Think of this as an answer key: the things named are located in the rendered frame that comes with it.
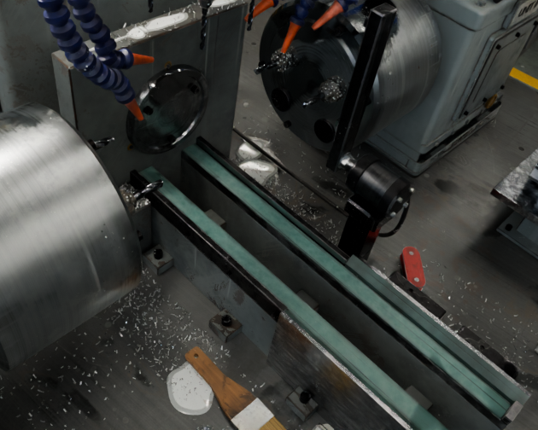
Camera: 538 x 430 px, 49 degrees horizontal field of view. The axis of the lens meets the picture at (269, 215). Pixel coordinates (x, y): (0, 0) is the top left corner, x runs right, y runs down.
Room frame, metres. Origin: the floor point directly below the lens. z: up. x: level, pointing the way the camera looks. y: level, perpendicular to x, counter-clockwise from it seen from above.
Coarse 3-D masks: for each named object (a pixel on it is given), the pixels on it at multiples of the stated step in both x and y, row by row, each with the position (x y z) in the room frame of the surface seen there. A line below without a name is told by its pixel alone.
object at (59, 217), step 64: (0, 128) 0.42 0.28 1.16; (64, 128) 0.44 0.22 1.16; (0, 192) 0.35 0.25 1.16; (64, 192) 0.37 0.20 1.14; (128, 192) 0.46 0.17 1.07; (0, 256) 0.30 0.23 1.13; (64, 256) 0.33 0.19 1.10; (128, 256) 0.37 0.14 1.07; (0, 320) 0.26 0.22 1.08; (64, 320) 0.30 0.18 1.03
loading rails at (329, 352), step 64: (192, 192) 0.69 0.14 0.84; (256, 192) 0.65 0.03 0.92; (192, 256) 0.54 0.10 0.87; (256, 256) 0.60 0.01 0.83; (320, 256) 0.55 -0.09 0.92; (256, 320) 0.46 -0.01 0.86; (320, 320) 0.44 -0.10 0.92; (384, 320) 0.46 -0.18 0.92; (320, 384) 0.37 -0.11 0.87; (384, 384) 0.37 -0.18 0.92; (448, 384) 0.39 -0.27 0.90; (512, 384) 0.39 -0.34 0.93
